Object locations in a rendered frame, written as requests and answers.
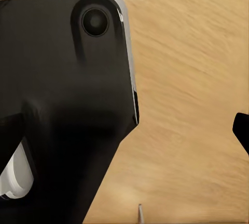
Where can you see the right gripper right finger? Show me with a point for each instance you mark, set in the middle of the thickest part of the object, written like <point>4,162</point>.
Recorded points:
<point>241,129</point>

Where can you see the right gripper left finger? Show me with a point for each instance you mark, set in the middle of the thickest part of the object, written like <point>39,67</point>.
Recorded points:
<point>12,130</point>

